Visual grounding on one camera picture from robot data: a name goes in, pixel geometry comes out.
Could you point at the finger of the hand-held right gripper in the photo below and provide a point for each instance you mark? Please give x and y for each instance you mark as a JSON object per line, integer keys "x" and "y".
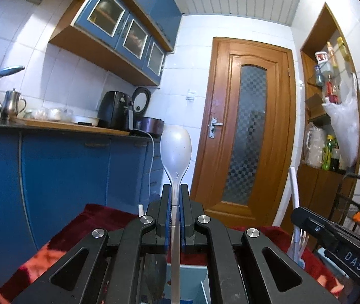
{"x": 313, "y": 228}

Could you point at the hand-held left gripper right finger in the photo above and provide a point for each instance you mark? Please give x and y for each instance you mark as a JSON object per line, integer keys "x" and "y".
{"x": 183, "y": 228}

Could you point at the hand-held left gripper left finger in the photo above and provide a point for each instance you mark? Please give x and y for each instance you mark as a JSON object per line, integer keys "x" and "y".
{"x": 167, "y": 224}

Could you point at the light blue utensil holder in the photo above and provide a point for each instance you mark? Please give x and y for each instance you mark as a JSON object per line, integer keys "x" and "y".
{"x": 189, "y": 278}

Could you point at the white spoon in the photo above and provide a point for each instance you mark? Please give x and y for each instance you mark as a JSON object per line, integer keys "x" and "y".
{"x": 175, "y": 152}

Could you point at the white plastic fork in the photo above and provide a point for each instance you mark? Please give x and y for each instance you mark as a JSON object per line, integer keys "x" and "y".
{"x": 302, "y": 243}

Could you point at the long white plastic utensil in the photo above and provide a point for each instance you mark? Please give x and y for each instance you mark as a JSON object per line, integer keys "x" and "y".
{"x": 294, "y": 196}

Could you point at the wooden shelf unit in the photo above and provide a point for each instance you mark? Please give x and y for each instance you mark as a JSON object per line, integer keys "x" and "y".
{"x": 316, "y": 190}

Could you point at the dark bottle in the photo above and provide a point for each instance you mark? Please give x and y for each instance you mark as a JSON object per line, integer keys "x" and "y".
{"x": 336, "y": 161}

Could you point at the green bottle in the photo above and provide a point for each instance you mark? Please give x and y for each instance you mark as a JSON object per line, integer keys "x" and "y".
{"x": 328, "y": 155}

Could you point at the red printed blanket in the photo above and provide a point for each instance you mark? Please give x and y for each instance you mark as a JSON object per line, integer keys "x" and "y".
{"x": 72, "y": 228}

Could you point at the white plastic bag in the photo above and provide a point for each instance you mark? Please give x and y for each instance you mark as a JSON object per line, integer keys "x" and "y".
{"x": 344, "y": 123}

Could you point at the wooden door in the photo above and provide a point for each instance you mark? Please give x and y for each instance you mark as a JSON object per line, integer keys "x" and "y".
{"x": 218, "y": 117}

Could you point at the blue base cabinets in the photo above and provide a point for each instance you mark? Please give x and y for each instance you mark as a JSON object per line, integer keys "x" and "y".
{"x": 56, "y": 171}

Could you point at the rice cooker with open lid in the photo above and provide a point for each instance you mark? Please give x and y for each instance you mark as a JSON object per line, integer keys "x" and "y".
{"x": 142, "y": 101}

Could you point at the black air fryer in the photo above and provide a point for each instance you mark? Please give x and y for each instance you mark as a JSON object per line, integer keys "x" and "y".
{"x": 115, "y": 107}

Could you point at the white dish on counter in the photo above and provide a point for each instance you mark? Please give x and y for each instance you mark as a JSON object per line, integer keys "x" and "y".
{"x": 86, "y": 120}

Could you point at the red bottle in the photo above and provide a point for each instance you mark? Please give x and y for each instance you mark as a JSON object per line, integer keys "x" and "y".
{"x": 331, "y": 90}

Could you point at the clear bags on counter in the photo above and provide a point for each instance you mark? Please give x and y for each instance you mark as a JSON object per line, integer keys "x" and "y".
{"x": 50, "y": 114}

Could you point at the yellow bottle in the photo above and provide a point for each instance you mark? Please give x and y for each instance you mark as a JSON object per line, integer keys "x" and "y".
{"x": 342, "y": 49}

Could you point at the steel kettle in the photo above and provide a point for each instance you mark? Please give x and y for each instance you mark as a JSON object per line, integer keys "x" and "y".
{"x": 10, "y": 104}

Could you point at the blue upper cabinets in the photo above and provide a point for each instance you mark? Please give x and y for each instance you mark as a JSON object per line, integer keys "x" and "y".
{"x": 154, "y": 3}

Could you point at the wall switch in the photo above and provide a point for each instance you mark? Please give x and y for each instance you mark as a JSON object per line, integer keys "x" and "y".
{"x": 191, "y": 95}

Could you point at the glass-door wall cabinet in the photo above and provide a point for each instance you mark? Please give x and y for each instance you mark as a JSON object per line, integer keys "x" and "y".
{"x": 110, "y": 34}

